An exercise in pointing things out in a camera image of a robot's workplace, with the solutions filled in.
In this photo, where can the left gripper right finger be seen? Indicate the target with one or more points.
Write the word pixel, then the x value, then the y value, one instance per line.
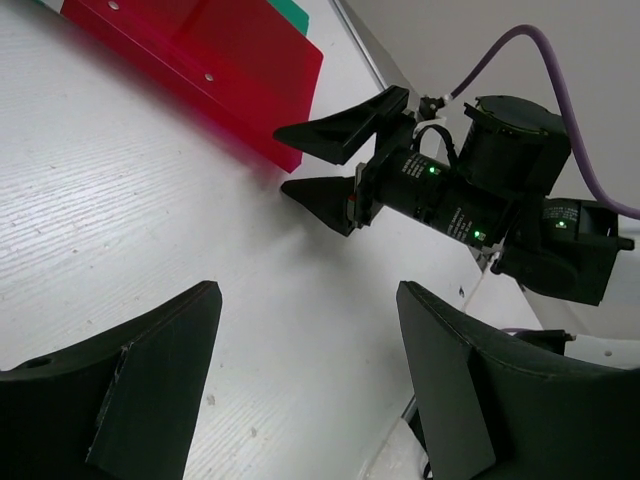
pixel 493 406

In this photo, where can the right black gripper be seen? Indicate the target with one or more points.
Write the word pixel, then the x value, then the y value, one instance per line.
pixel 385 181

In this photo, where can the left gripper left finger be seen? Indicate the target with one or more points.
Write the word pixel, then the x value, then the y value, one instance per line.
pixel 122 404

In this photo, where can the red plastic folder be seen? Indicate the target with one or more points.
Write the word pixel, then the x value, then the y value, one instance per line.
pixel 241 64

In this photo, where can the green plastic folder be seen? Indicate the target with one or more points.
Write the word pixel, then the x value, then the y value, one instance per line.
pixel 293 13

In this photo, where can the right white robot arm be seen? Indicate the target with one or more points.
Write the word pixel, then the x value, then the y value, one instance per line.
pixel 492 194

